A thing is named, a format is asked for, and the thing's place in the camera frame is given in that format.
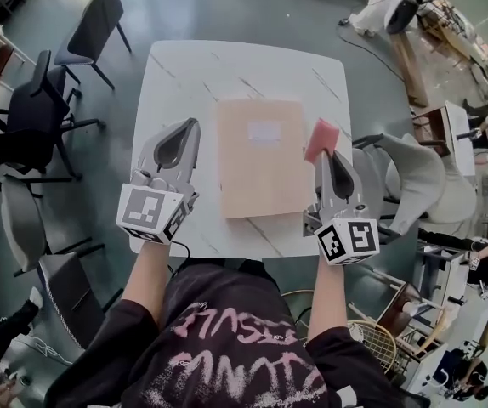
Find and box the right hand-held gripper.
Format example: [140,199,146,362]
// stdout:
[301,150,381,267]

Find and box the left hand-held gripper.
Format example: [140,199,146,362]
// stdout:
[116,117,201,245]

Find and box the pink sponge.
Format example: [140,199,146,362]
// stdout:
[303,117,341,163]

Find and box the beige folder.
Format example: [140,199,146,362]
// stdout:
[213,98,317,220]

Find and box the person's left forearm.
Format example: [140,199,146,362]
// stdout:
[120,240,173,343]

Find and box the person's right forearm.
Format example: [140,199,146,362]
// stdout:
[307,257,351,343]

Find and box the grey upholstered armchair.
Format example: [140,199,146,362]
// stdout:
[352,133,445,246]

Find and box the light grey shell chair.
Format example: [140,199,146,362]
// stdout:
[428,153,479,224]

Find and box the white top wooden table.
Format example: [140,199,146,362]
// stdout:
[411,99,477,178]

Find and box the wooden plank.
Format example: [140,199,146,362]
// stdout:
[390,31,430,108]

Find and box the brown wooden stool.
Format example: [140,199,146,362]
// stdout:
[375,280,423,339]

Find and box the black office chair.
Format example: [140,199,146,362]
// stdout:
[0,48,108,182]

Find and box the grey fabric chair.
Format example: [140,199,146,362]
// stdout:
[53,0,133,91]

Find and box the yellow rattan chair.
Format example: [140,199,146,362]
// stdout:
[281,289,398,376]

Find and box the dark chair with checkered edge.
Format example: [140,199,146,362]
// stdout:
[37,251,124,350]

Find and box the white robot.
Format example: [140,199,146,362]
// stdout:
[349,0,456,37]

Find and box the person's black printed shirt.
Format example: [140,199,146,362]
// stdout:
[56,259,402,408]

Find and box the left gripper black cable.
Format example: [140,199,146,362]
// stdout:
[165,240,192,274]

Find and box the black floor cable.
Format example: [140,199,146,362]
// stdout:
[337,17,411,88]

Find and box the white metal frame table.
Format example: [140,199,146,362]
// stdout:
[416,244,470,314]

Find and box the white floor cable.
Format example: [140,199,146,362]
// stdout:
[26,333,73,365]

